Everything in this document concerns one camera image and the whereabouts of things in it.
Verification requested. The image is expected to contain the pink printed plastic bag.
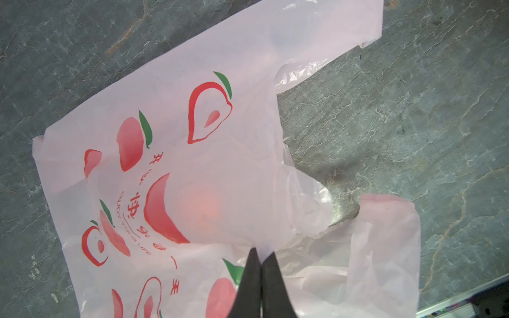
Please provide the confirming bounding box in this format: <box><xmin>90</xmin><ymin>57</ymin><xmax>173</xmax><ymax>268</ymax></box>
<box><xmin>33</xmin><ymin>1</ymin><xmax>421</xmax><ymax>317</ymax></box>

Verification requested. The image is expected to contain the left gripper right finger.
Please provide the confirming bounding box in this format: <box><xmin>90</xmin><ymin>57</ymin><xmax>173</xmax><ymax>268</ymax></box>
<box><xmin>261</xmin><ymin>253</ymin><xmax>298</xmax><ymax>318</ymax></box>

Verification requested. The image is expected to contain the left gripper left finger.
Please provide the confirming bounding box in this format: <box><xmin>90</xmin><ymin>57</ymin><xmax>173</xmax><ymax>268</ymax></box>
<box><xmin>227</xmin><ymin>248</ymin><xmax>262</xmax><ymax>318</ymax></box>

